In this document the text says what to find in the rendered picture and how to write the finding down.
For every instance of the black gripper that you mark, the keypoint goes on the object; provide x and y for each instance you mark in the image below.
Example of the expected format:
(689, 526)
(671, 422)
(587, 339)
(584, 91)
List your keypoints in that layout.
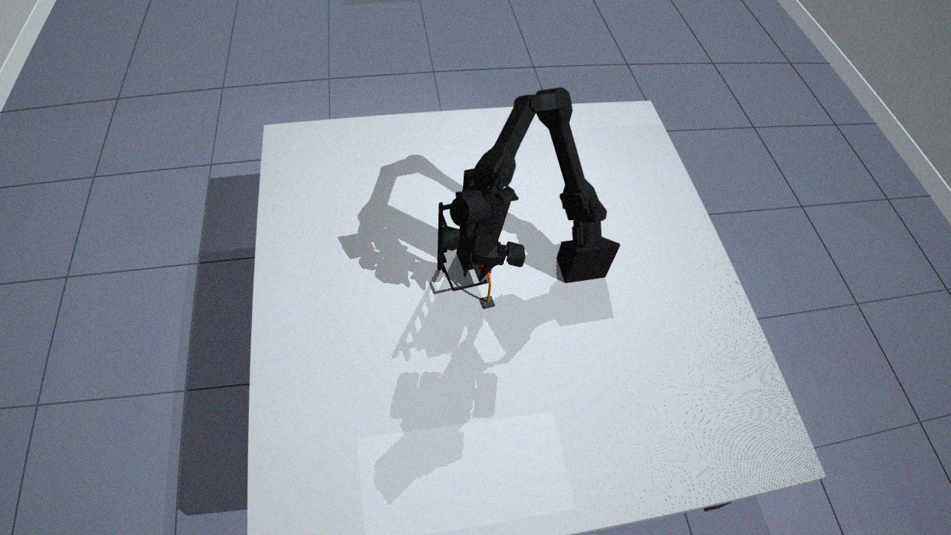
(450, 239)

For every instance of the black cord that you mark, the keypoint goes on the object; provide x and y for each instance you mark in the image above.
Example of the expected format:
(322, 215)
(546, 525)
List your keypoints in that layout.
(478, 273)

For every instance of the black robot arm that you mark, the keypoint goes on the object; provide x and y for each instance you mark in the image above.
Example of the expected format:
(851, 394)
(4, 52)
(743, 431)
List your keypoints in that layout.
(488, 196)

